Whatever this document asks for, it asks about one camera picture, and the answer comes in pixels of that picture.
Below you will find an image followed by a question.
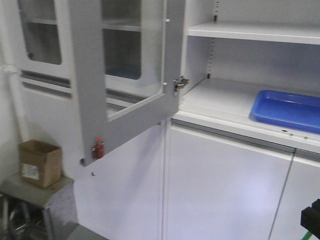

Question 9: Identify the cardboard box on stool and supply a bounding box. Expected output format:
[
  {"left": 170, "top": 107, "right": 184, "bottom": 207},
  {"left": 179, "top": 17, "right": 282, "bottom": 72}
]
[{"left": 18, "top": 139, "right": 63, "bottom": 188}]

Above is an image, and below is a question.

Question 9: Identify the white cabinet shelf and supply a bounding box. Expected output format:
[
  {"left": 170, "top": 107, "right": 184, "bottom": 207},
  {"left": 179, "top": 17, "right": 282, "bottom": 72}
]
[{"left": 187, "top": 22, "right": 320, "bottom": 45}]

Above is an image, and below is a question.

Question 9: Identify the grey glass cabinet door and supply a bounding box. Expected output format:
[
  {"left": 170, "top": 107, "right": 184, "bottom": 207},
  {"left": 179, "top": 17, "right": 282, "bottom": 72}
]
[{"left": 68, "top": 0, "right": 186, "bottom": 167}]

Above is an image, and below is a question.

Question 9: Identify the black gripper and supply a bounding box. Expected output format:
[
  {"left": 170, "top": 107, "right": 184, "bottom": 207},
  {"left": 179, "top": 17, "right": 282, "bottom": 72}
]
[{"left": 300, "top": 198, "right": 320, "bottom": 234}]

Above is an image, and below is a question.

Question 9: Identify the metal stool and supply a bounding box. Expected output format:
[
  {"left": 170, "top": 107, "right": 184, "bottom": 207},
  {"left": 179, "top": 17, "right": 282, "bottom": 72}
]
[{"left": 0, "top": 173, "right": 78, "bottom": 240}]

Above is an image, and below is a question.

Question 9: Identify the blue plastic tray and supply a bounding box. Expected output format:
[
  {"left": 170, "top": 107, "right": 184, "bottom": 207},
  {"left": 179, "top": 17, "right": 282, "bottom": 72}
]
[{"left": 249, "top": 90, "right": 320, "bottom": 134}]

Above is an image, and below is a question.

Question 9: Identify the green plastic spoon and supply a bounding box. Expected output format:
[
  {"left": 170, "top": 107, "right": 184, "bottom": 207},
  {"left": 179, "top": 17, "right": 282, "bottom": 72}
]
[{"left": 301, "top": 231, "right": 313, "bottom": 240}]

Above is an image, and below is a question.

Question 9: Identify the metal door hinge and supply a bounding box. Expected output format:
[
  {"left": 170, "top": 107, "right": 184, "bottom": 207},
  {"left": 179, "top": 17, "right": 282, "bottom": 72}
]
[{"left": 173, "top": 76, "right": 190, "bottom": 96}]

